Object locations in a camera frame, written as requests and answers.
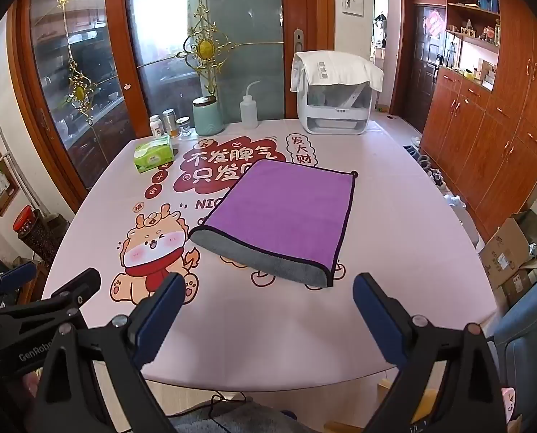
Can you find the white countertop appliance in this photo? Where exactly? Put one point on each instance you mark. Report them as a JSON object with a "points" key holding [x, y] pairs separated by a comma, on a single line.
{"points": [[331, 110]]}

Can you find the white pill bottle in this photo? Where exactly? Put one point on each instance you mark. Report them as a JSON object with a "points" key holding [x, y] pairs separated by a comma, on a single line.
{"points": [[156, 127]]}

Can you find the closed cardboard box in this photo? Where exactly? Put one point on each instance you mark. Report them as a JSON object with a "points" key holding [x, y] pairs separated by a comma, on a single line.
{"points": [[519, 284]]}

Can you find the dark entrance door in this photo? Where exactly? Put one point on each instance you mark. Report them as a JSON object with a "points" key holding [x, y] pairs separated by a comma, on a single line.
{"points": [[424, 76]]}

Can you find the open cardboard box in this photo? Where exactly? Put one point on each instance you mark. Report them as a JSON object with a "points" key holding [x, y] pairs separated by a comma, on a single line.
{"points": [[505, 246]]}

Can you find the blue chair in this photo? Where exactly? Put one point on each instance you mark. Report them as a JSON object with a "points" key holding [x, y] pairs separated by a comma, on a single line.
{"points": [[528, 324]]}

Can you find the purple and grey towel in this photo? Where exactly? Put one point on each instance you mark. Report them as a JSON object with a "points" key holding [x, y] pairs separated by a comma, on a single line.
{"points": [[286, 207]]}

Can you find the white towel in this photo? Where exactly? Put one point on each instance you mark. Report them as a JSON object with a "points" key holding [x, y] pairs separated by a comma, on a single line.
{"points": [[336, 67]]}

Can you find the small clear glass jar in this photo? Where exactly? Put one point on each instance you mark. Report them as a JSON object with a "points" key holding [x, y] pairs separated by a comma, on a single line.
{"points": [[184, 127]]}

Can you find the white squeeze bottle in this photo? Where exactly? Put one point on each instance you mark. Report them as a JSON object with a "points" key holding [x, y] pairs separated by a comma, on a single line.
{"points": [[248, 112]]}

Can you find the wooden wall cabinet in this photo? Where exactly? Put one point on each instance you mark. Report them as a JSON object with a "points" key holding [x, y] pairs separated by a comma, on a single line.
{"points": [[489, 135]]}

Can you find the green tissue pack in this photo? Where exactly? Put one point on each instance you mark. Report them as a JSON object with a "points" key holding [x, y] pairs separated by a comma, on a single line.
{"points": [[153, 155]]}

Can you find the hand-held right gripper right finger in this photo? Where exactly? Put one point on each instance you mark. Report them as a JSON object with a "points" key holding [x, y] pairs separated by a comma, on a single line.
{"points": [[376, 320]]}

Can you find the red lidded jar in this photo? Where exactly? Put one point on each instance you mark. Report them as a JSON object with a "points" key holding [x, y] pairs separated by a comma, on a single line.
{"points": [[23, 221]]}

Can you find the grey fluffy cloth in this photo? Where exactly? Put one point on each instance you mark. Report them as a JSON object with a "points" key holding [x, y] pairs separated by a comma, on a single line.
{"points": [[241, 419]]}

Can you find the wooden framed glass door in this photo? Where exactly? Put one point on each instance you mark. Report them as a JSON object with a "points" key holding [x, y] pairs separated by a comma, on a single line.
{"points": [[245, 31], [74, 76]]}

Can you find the pink printed tablecloth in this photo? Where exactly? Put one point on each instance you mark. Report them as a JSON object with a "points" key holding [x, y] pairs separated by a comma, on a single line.
{"points": [[259, 324]]}

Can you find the grey shoes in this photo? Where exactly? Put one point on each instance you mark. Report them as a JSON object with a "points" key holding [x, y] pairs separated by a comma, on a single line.
{"points": [[423, 160]]}

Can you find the amber glass jar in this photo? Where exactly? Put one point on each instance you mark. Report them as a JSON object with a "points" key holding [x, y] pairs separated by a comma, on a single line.
{"points": [[170, 124]]}

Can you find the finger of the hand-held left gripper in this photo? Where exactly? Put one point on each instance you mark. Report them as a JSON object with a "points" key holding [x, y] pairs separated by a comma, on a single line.
{"points": [[76, 286], [18, 275]]}

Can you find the white wall switch panel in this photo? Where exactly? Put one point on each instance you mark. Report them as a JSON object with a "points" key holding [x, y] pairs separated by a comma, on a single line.
{"points": [[353, 4]]}

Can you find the teal ceramic canister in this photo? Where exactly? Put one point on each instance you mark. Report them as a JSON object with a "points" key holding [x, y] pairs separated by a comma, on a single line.
{"points": [[208, 117]]}

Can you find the gold door ornament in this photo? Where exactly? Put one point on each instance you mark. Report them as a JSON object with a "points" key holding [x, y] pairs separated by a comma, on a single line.
{"points": [[205, 47], [79, 90]]}

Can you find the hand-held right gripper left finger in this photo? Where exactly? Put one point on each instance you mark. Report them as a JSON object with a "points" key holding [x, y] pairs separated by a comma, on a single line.
{"points": [[160, 315]]}

